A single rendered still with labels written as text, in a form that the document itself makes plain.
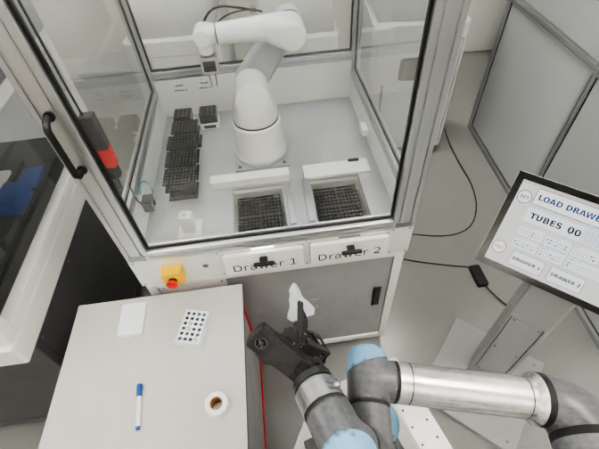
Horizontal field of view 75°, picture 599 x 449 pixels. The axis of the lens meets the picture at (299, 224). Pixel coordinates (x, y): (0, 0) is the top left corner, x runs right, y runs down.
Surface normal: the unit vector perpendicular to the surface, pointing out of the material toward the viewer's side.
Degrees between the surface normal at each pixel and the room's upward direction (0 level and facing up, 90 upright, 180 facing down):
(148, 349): 0
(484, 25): 90
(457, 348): 5
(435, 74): 90
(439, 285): 1
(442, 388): 24
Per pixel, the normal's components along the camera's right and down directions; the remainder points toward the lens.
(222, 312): -0.05, -0.66
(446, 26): 0.12, 0.74
